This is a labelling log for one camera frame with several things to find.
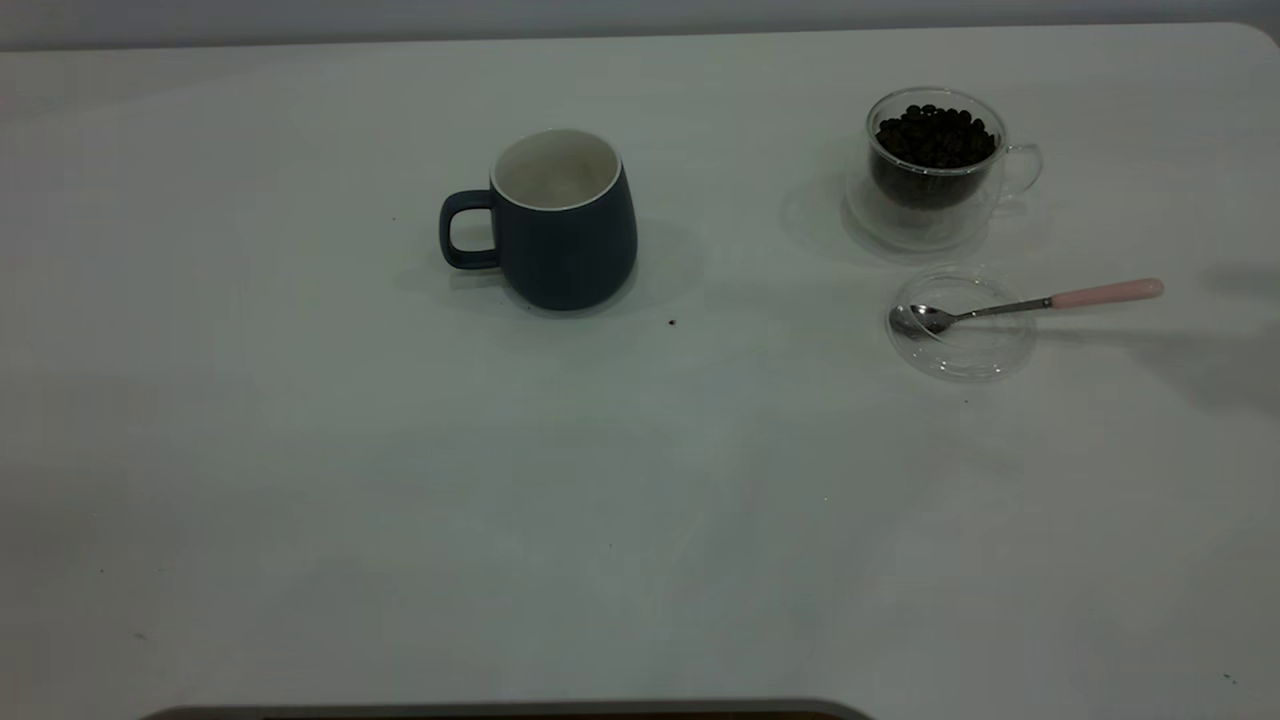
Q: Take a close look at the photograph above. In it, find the dark grey ceramic mug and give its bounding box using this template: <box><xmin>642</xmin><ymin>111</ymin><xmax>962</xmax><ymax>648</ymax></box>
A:
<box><xmin>438</xmin><ymin>128</ymin><xmax>639</xmax><ymax>311</ymax></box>

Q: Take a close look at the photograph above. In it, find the metal spoon pink handle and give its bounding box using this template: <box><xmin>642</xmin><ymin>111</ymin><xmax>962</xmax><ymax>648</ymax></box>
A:
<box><xmin>889</xmin><ymin>278</ymin><xmax>1165</xmax><ymax>338</ymax></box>

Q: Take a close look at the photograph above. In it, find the coffee beans pile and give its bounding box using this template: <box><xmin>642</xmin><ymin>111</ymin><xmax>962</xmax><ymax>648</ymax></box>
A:
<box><xmin>872</xmin><ymin>104</ymin><xmax>999</xmax><ymax>211</ymax></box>

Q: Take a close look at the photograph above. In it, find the clear glass saucer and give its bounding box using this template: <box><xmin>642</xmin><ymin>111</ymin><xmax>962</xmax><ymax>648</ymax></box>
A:
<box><xmin>884</xmin><ymin>268</ymin><xmax>1039</xmax><ymax>383</ymax></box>
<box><xmin>843</xmin><ymin>170</ymin><xmax>1003</xmax><ymax>253</ymax></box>

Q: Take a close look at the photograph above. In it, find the clear glass handled cup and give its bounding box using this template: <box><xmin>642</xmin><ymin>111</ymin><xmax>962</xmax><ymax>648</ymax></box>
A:
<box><xmin>865</xmin><ymin>88</ymin><xmax>1044</xmax><ymax>214</ymax></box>

